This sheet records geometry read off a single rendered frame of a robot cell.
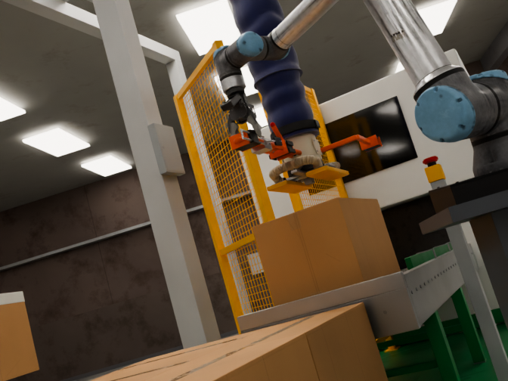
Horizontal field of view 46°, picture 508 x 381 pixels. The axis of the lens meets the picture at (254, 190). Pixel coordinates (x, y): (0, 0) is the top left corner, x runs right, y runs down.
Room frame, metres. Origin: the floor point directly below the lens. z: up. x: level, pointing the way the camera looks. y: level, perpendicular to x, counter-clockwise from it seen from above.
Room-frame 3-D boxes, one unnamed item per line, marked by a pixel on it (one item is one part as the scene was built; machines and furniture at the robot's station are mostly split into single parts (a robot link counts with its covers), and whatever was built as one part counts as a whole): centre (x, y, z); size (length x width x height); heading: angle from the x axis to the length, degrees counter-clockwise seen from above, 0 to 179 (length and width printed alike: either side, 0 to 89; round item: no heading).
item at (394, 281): (2.36, -0.11, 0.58); 0.70 x 0.03 x 0.06; 66
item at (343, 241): (2.70, -0.25, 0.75); 0.60 x 0.40 x 0.40; 155
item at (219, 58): (2.17, -0.04, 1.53); 0.10 x 0.09 x 0.12; 40
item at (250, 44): (2.10, -0.12, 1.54); 0.12 x 0.12 x 0.09; 40
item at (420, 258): (3.65, -0.97, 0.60); 1.60 x 0.11 x 0.09; 156
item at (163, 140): (3.41, 0.42, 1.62); 0.20 x 0.05 x 0.30; 156
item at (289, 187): (2.74, -0.17, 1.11); 0.34 x 0.10 x 0.05; 157
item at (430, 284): (3.30, -0.88, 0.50); 2.31 x 0.05 x 0.19; 156
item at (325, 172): (2.67, -0.34, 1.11); 0.34 x 0.10 x 0.05; 157
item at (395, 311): (2.36, -0.11, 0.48); 0.70 x 0.03 x 0.15; 66
